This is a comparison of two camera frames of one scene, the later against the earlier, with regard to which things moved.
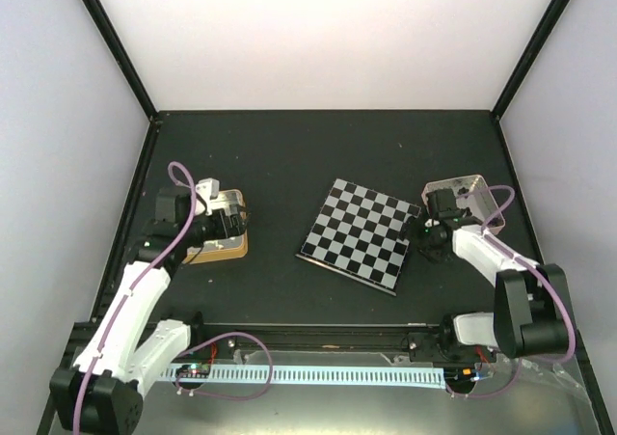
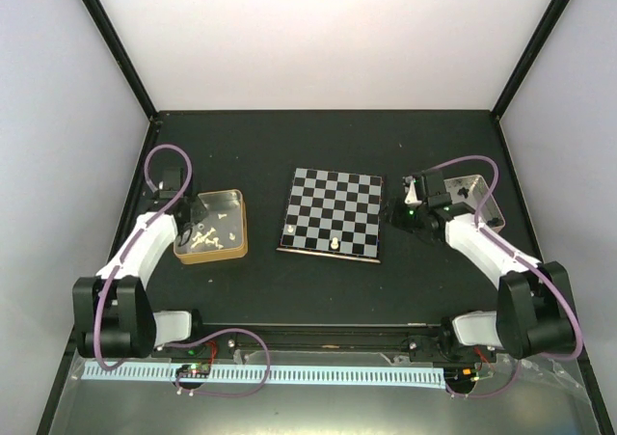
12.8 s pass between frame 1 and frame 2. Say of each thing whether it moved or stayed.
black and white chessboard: moved
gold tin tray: stayed
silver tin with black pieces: stayed
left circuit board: stayed
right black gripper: moved
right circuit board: stayed
